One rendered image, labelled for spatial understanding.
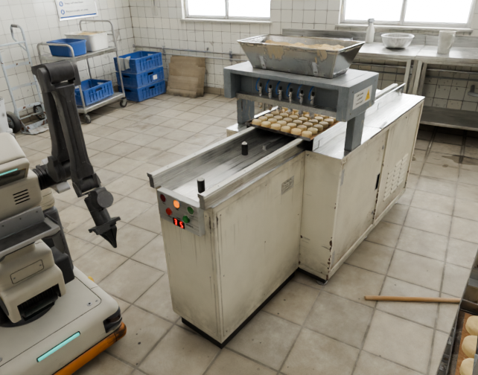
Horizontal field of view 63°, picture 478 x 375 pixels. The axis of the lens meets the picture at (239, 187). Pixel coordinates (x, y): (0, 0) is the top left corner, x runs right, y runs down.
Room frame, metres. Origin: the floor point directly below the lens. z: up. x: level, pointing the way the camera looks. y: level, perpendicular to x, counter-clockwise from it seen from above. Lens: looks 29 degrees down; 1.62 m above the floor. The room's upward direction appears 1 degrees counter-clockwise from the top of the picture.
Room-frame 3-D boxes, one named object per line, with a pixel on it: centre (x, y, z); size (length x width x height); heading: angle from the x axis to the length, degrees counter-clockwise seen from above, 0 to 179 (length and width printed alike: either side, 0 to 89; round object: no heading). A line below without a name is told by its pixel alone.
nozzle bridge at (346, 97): (2.04, -0.31, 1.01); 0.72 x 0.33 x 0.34; 50
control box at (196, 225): (1.37, 0.24, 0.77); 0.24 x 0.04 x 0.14; 50
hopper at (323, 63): (2.04, -0.31, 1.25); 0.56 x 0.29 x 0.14; 50
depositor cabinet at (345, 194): (2.40, -0.62, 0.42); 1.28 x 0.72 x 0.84; 140
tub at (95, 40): (5.33, 1.88, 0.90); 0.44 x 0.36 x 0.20; 69
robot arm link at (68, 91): (1.22, 0.54, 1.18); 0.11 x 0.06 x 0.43; 138
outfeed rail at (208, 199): (2.03, -0.50, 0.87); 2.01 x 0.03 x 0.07; 140
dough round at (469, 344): (0.52, -0.46, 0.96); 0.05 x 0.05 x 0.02
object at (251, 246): (1.65, 0.01, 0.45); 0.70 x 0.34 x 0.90; 140
